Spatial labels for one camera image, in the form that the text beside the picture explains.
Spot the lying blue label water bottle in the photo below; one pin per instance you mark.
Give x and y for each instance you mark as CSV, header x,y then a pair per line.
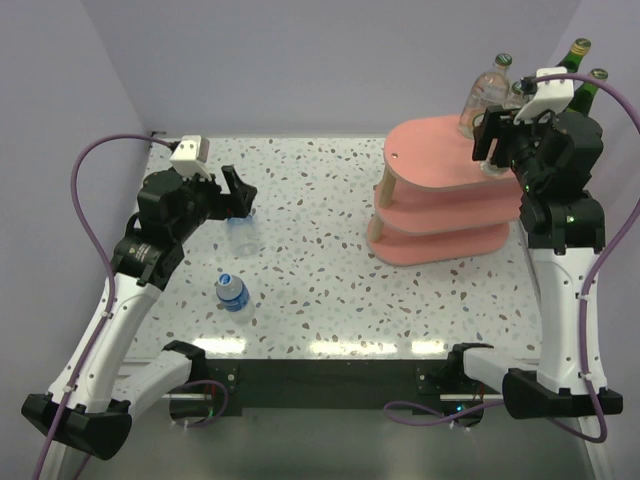
x,y
243,236

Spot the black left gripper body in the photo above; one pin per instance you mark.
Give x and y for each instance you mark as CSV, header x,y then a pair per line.
x,y
206,200

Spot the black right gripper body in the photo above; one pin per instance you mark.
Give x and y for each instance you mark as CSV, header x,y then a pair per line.
x,y
525,138

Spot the pink three-tier shelf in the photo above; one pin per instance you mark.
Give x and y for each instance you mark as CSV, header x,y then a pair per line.
x,y
433,202

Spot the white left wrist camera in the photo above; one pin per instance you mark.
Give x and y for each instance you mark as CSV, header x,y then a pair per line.
x,y
190,156

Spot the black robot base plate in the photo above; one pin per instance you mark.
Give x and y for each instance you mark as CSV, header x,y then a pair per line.
x,y
343,384

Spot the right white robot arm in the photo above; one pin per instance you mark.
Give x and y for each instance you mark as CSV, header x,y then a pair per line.
x,y
551,157

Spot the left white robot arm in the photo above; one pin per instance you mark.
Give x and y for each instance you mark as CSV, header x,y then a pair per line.
x,y
84,409

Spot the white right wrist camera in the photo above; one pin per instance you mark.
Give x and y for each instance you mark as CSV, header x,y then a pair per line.
x,y
545,95

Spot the green glass bottle gold cap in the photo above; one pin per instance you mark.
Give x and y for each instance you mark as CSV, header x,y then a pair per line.
x,y
573,58

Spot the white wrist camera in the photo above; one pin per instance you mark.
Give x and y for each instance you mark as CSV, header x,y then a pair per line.
x,y
190,156
545,95

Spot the upright blue label water bottle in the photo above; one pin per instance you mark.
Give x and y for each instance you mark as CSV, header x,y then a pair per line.
x,y
234,296

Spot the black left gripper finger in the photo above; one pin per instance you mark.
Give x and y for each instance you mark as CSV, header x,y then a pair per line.
x,y
236,186
243,199

